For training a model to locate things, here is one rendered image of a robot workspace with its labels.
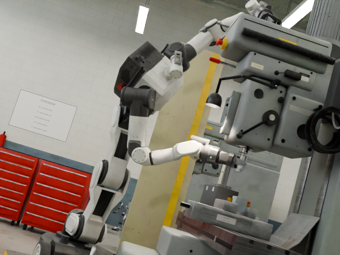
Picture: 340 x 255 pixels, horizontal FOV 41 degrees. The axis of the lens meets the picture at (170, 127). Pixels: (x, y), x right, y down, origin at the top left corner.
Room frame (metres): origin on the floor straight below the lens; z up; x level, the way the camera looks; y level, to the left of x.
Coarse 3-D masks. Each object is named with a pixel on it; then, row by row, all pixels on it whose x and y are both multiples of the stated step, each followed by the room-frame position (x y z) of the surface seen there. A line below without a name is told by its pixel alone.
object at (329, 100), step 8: (336, 64) 1.83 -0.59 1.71; (336, 72) 1.81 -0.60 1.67; (336, 80) 1.79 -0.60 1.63; (328, 88) 1.85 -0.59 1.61; (336, 88) 1.78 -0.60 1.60; (328, 96) 1.83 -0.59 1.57; (336, 96) 1.78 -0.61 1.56; (328, 104) 1.81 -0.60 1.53; (336, 104) 1.78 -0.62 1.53; (336, 112) 1.84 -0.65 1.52
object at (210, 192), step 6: (204, 186) 2.57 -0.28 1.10; (210, 186) 2.48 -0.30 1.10; (216, 186) 2.40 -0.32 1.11; (222, 186) 2.40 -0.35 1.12; (228, 186) 2.40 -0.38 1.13; (204, 192) 2.55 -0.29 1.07; (210, 192) 2.45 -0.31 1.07; (216, 192) 2.37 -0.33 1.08; (222, 192) 2.38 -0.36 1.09; (228, 192) 2.38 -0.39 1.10; (234, 192) 2.39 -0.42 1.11; (204, 198) 2.52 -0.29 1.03; (210, 198) 2.43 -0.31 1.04; (216, 198) 2.37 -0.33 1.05; (222, 198) 2.38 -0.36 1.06; (210, 204) 2.40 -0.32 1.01
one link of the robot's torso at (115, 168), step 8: (112, 112) 2.62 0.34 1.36; (112, 120) 2.58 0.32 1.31; (112, 128) 2.57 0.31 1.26; (120, 128) 2.53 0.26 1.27; (112, 136) 2.55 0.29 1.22; (120, 136) 2.57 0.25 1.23; (112, 144) 2.57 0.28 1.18; (120, 144) 2.58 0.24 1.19; (112, 152) 2.53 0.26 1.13; (120, 152) 2.59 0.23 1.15; (104, 160) 2.56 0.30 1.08; (112, 160) 2.53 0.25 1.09; (120, 160) 2.54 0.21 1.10; (128, 160) 2.56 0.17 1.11; (104, 168) 2.53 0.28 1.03; (112, 168) 2.53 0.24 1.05; (120, 168) 2.55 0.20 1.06; (104, 176) 2.51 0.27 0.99; (112, 176) 2.53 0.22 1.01; (120, 176) 2.55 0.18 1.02; (104, 184) 2.55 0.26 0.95; (112, 184) 2.55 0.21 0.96; (120, 184) 2.56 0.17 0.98
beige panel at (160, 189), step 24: (192, 72) 3.83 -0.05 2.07; (216, 72) 3.85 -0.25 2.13; (192, 96) 3.83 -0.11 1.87; (168, 120) 3.82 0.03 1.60; (192, 120) 3.84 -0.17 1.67; (168, 144) 3.83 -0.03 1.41; (144, 168) 3.81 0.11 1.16; (168, 168) 3.83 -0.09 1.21; (192, 168) 3.85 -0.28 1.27; (144, 192) 3.82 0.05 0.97; (168, 192) 3.84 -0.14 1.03; (144, 216) 3.82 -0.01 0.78; (168, 216) 3.84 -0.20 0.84; (120, 240) 3.81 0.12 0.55; (144, 240) 3.83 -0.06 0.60
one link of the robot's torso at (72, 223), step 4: (72, 216) 2.73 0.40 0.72; (76, 216) 2.66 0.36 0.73; (68, 220) 2.75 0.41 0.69; (72, 220) 2.67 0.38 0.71; (76, 220) 2.63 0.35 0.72; (68, 224) 2.73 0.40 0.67; (72, 224) 2.65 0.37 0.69; (76, 224) 2.61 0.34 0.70; (104, 224) 2.71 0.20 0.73; (68, 228) 2.70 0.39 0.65; (72, 228) 2.63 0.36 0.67; (76, 228) 2.61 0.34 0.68; (68, 232) 2.71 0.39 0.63; (72, 232) 2.64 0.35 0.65; (104, 232) 2.68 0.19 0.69; (104, 236) 2.68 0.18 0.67; (100, 240) 2.70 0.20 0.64
